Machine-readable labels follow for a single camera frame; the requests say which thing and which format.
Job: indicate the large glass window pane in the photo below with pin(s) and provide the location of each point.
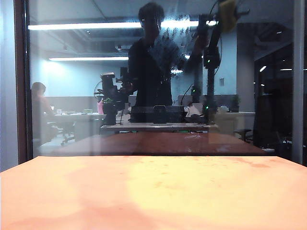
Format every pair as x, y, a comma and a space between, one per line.
84, 76

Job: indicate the dark brown window frame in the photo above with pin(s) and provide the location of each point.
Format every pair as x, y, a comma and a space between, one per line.
21, 76

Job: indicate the grey window frame post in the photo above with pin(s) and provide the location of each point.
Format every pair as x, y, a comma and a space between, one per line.
299, 95

